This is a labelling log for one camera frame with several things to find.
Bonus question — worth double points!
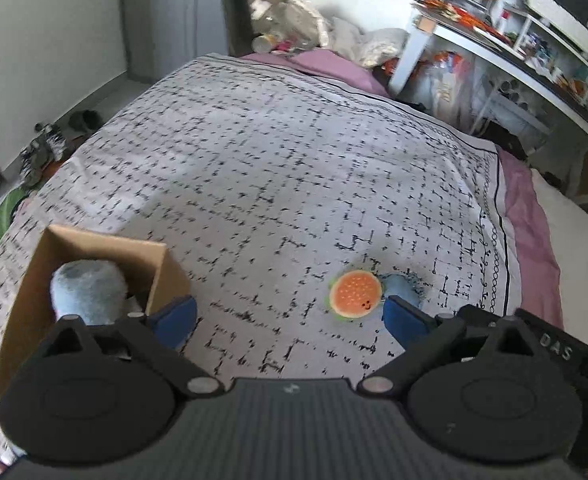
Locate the pair of patterned shoes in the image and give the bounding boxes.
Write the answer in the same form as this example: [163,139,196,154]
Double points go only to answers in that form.
[21,122,67,187]

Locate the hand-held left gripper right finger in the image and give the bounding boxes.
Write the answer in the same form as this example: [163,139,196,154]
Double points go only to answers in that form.
[356,294,541,401]

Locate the white black-printed blanket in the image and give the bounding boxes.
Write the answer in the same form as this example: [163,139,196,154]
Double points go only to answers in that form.
[0,54,523,467]

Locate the pile of white plastic bags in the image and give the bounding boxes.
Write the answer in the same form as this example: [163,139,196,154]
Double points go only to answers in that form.
[269,0,409,69]

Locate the brown cardboard box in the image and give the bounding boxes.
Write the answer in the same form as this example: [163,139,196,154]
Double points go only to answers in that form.
[0,225,193,404]

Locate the white and green plastic bag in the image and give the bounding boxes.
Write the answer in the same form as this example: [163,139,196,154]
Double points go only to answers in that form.
[0,190,30,261]

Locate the white desk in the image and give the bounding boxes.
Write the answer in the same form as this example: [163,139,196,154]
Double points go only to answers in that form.
[389,10,588,161]

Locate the plastic bag with red print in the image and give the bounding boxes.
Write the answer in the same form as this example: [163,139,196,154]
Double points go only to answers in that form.
[414,52,475,131]

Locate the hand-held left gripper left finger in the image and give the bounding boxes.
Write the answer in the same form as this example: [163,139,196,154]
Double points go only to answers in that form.
[36,294,225,402]

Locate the orange burger plush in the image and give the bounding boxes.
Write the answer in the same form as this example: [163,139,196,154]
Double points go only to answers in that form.
[328,270,385,321]

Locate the white keyboard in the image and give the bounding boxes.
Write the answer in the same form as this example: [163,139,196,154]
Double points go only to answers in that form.
[521,0,588,59]

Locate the grey plush toy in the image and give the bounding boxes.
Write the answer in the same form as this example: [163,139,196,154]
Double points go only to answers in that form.
[50,259,129,326]

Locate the small blue plush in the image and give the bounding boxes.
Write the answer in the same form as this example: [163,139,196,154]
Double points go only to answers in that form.
[380,274,423,311]

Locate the red packets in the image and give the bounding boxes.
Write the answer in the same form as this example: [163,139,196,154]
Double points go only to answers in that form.
[414,0,515,41]

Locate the dark slippers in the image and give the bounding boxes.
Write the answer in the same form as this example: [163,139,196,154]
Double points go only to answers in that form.
[68,110,105,134]

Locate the grey door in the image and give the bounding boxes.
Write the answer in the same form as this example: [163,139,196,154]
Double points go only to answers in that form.
[118,0,229,81]

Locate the white monitor riser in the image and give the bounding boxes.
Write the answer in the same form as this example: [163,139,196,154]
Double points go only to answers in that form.
[514,7,588,81]

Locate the white wire rack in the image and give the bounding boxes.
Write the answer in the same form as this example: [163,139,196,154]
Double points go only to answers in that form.
[474,77,555,161]

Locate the white duvet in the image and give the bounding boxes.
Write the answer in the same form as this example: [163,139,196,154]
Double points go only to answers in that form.
[529,167,588,342]

